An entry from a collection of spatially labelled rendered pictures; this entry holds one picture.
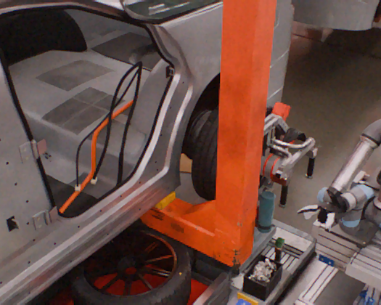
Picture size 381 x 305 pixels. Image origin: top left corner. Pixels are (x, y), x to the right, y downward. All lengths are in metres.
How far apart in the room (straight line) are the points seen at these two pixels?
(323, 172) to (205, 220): 1.99
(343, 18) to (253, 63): 3.27
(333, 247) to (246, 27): 1.28
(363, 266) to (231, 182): 0.78
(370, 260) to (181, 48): 1.41
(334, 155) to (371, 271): 2.31
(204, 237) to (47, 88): 1.41
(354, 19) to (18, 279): 4.08
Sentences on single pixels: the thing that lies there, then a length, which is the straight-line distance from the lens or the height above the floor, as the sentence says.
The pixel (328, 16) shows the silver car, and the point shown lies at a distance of 5.48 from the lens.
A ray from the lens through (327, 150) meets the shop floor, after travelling 5.02.
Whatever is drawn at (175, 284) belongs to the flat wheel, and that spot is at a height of 0.50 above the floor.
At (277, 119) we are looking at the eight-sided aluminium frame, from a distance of 3.10.
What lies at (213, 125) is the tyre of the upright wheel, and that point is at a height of 1.12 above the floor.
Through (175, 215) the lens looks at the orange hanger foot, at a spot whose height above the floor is 0.68.
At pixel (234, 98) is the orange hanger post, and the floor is 1.52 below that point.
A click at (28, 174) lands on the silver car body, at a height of 1.35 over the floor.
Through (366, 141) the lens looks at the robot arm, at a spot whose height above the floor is 1.36.
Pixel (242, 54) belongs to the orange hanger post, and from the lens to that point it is 2.30.
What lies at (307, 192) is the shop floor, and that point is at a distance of 4.44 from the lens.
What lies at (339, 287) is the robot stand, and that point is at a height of 0.21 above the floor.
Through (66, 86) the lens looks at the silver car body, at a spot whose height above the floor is 1.05.
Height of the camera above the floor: 2.62
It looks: 37 degrees down
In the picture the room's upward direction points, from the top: 3 degrees clockwise
